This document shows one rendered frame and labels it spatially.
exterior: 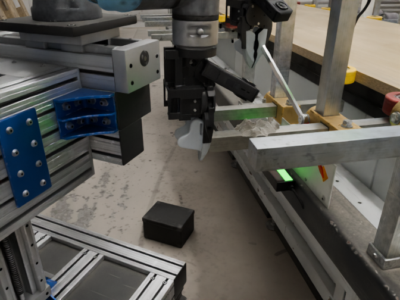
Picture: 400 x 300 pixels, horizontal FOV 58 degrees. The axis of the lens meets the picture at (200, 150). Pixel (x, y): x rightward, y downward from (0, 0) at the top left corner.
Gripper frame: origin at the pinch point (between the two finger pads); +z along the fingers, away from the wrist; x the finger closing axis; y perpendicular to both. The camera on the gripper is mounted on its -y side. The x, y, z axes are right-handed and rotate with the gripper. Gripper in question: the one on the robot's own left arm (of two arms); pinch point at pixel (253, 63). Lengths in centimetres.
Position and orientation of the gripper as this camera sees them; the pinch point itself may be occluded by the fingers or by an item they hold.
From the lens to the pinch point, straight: 89.3
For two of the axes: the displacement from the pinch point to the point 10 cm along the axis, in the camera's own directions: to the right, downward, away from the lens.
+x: -8.5, 2.3, -4.7
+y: -5.2, -3.8, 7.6
